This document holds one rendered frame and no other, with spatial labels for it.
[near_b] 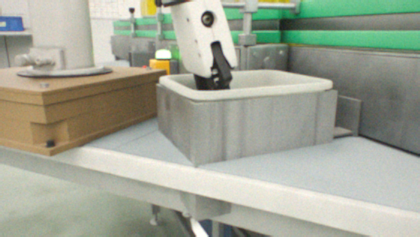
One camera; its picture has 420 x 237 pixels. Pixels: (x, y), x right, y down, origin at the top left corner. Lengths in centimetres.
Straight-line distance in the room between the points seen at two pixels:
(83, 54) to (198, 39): 26
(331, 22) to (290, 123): 23
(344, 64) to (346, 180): 23
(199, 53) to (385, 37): 27
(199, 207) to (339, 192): 17
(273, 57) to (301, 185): 34
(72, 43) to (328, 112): 42
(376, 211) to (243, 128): 17
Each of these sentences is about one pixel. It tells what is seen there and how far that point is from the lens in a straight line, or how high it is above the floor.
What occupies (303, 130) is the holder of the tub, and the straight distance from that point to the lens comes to 48.
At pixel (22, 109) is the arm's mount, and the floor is 81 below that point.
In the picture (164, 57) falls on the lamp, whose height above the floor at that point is 83.
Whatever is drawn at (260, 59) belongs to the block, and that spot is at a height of 86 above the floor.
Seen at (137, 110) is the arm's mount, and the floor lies 77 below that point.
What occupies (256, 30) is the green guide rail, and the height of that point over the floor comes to 91.
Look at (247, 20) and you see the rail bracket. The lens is 63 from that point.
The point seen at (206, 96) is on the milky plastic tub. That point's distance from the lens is 39.
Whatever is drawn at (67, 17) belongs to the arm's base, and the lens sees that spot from 61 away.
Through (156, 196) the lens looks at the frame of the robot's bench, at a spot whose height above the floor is 67.
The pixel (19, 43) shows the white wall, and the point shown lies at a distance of 656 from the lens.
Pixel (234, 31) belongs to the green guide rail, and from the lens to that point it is 72.
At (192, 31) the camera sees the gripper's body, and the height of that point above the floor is 91.
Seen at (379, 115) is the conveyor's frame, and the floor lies 79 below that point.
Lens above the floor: 91
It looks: 15 degrees down
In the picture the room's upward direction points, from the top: straight up
